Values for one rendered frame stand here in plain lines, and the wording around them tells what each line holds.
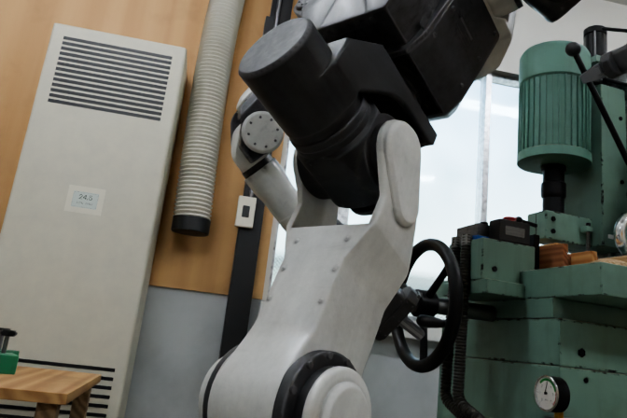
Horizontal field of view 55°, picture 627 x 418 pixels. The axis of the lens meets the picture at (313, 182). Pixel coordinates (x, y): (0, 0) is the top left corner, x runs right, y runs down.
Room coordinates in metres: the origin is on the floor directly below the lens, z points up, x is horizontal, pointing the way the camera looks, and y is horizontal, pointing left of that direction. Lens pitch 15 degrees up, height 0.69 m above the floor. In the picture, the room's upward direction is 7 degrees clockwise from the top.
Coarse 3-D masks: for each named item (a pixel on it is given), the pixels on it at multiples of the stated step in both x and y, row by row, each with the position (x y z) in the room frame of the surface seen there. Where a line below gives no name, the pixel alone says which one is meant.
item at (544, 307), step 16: (496, 304) 1.36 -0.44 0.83; (512, 304) 1.31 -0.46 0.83; (528, 304) 1.26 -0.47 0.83; (544, 304) 1.21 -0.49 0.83; (560, 304) 1.19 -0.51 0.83; (576, 304) 1.21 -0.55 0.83; (592, 304) 1.22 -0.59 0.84; (592, 320) 1.22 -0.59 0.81; (608, 320) 1.23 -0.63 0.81; (624, 320) 1.24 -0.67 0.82
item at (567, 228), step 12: (528, 216) 1.44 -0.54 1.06; (540, 216) 1.40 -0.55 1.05; (552, 216) 1.38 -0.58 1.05; (564, 216) 1.40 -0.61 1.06; (576, 216) 1.41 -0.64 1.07; (540, 228) 1.40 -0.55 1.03; (552, 228) 1.39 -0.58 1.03; (564, 228) 1.40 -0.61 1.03; (576, 228) 1.41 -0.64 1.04; (540, 240) 1.41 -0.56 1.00; (552, 240) 1.40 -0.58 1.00; (564, 240) 1.40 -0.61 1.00; (576, 240) 1.41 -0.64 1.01
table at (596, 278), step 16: (528, 272) 1.26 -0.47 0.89; (544, 272) 1.21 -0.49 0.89; (560, 272) 1.17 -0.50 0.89; (576, 272) 1.13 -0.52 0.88; (592, 272) 1.09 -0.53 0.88; (608, 272) 1.07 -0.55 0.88; (624, 272) 1.09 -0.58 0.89; (480, 288) 1.27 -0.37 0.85; (496, 288) 1.25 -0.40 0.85; (512, 288) 1.26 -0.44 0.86; (528, 288) 1.26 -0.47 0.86; (544, 288) 1.21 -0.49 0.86; (560, 288) 1.17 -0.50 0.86; (576, 288) 1.13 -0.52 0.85; (592, 288) 1.09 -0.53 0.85; (608, 288) 1.07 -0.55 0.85; (624, 288) 1.09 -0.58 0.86; (608, 304) 1.20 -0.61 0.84; (624, 304) 1.17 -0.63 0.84
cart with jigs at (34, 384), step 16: (0, 336) 1.91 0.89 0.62; (0, 352) 1.79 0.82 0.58; (16, 352) 1.94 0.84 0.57; (0, 368) 1.71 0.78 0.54; (16, 368) 1.74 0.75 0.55; (32, 368) 2.01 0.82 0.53; (0, 384) 1.47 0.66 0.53; (16, 384) 1.51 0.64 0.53; (32, 384) 1.55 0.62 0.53; (48, 384) 1.59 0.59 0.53; (64, 384) 1.63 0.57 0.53; (80, 384) 1.68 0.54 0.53; (32, 400) 1.43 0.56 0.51; (48, 400) 1.44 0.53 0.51; (64, 400) 1.45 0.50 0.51; (80, 400) 2.01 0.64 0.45; (48, 416) 1.46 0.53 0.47; (80, 416) 2.02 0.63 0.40
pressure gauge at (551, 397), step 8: (544, 376) 1.12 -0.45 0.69; (552, 376) 1.11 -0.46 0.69; (536, 384) 1.14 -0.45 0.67; (544, 384) 1.12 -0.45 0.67; (552, 384) 1.10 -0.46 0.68; (560, 384) 1.09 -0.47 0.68; (536, 392) 1.14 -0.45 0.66; (552, 392) 1.10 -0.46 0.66; (560, 392) 1.09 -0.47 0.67; (568, 392) 1.09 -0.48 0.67; (536, 400) 1.14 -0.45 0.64; (544, 400) 1.12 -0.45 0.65; (552, 400) 1.10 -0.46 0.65; (560, 400) 1.09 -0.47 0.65; (568, 400) 1.09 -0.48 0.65; (544, 408) 1.12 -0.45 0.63; (552, 408) 1.09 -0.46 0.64; (560, 408) 1.10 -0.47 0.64; (560, 416) 1.11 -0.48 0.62
